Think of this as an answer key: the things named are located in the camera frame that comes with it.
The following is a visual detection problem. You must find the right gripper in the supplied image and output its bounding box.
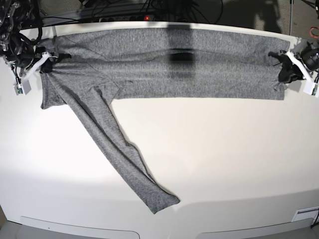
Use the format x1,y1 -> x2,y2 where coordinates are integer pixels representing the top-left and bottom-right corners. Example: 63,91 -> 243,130
2,44 -> 72,85

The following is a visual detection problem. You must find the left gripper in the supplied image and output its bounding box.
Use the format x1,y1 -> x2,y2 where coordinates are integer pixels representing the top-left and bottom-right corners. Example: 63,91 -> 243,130
268,42 -> 319,84

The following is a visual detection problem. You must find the grey long-sleeve T-shirt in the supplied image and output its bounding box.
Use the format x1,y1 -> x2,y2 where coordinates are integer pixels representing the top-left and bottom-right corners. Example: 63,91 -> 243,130
39,28 -> 290,213

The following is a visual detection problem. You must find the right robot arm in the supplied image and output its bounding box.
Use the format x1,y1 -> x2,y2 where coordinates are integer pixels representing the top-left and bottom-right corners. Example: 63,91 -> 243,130
0,0 -> 71,95

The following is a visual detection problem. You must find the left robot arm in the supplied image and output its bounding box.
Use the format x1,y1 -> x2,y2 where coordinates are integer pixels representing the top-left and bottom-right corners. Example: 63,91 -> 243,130
268,27 -> 319,98

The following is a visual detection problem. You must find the grey tripod pole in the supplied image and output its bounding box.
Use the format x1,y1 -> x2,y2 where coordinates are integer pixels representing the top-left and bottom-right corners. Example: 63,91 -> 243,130
289,0 -> 294,35

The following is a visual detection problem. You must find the black power strip red light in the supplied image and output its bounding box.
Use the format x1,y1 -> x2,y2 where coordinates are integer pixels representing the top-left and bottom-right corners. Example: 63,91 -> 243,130
98,14 -> 155,22

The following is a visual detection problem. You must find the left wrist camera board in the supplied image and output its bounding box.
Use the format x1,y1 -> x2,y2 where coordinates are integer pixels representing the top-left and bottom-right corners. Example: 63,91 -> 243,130
303,81 -> 319,98

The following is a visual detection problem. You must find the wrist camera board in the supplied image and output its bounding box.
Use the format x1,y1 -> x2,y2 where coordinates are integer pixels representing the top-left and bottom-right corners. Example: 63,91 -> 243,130
13,80 -> 31,96
303,81 -> 319,98

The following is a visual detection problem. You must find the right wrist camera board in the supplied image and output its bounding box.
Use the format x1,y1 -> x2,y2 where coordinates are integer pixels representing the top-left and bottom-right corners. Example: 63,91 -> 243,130
13,80 -> 31,96

